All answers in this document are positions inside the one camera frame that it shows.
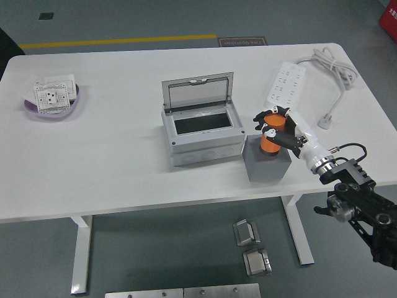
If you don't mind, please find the grey metal plate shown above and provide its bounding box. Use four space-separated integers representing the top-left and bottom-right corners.
183 282 261 298
104 288 184 298

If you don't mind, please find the purple bowl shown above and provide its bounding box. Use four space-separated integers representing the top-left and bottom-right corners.
24 83 81 120

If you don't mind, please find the orange cylinder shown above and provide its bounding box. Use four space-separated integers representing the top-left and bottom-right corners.
259 113 286 158

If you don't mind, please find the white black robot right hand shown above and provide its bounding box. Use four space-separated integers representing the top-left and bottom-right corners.
253 105 331 170

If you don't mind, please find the red box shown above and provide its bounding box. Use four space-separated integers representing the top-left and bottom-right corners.
378 0 397 38

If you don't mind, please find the grey cube with round hole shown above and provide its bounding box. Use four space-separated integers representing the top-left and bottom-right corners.
242 133 293 183

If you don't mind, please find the plain white cover plate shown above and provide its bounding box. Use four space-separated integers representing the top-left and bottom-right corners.
17 74 46 103

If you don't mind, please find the person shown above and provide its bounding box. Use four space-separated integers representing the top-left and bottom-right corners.
0 27 26 77

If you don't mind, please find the white printed wall socket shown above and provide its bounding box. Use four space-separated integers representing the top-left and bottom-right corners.
33 83 71 113

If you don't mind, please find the small metal block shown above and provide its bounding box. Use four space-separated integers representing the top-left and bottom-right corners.
242 248 273 278
232 219 261 248

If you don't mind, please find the white power cord with plug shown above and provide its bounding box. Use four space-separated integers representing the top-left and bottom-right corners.
293 47 360 130

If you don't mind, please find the white switch panel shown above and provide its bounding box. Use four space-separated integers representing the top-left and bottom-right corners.
43 74 78 100

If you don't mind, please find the grey junction box clear lid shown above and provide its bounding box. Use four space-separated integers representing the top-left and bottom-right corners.
161 72 246 167

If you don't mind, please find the white table leg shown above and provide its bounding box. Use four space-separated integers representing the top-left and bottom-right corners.
69 215 94 295
281 194 314 266

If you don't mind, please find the white power strip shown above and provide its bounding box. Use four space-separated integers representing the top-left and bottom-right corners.
263 61 307 113

